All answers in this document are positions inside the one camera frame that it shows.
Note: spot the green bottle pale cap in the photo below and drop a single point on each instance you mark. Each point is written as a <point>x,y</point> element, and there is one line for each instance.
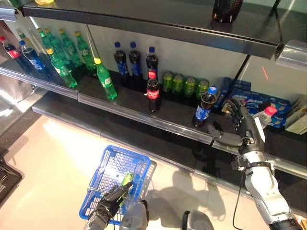
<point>20,34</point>

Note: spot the clear water bottle red cap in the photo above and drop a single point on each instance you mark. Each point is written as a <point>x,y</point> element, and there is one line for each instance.
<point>269,111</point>

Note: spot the black display counter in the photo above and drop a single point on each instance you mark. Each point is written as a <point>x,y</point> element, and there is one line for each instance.
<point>7,177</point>

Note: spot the black shelf board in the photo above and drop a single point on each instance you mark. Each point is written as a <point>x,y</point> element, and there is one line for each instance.
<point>120,129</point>
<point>144,14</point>
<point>134,103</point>

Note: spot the beige carton box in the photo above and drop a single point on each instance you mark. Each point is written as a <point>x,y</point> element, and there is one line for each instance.
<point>301,105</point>
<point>298,125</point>

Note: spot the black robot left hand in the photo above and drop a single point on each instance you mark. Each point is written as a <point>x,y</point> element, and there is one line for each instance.
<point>108,206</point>

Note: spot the ice cream cone box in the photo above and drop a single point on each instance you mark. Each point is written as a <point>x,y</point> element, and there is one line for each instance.
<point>225,106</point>

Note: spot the large blue label cola bottle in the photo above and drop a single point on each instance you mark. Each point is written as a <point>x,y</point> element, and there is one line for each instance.
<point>225,10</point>

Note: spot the yellow drink bottle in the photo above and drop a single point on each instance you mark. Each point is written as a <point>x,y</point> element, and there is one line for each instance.
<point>44,1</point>

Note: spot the slim blue biscuit box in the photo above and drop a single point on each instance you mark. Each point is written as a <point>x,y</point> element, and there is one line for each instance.
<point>224,92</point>

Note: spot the blue plastic shopping basket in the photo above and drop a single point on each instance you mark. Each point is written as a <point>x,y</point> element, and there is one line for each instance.
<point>115,158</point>

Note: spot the green soda bottle yellow cap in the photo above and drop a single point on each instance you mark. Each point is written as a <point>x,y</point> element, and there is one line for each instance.
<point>43,39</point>
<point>67,48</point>
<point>105,80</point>
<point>84,51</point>
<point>52,43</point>
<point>62,70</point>

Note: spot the red label cola bottle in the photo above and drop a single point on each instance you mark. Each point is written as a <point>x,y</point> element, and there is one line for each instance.
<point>13,54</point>
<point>153,92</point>

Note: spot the small blue cookie box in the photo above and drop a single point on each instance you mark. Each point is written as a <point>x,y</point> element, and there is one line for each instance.
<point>241,85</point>

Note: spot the large blue cookie box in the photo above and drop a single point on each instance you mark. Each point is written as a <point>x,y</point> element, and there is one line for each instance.
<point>259,101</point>

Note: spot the silver robot left leg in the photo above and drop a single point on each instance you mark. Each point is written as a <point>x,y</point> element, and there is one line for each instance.
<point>134,215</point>

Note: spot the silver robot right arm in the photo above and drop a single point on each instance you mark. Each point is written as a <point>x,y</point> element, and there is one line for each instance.
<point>261,182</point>

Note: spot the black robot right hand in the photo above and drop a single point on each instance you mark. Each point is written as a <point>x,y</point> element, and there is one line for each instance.
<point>249,131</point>

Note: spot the black shelf upright post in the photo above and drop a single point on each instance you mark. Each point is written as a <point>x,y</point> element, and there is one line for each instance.
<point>279,24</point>

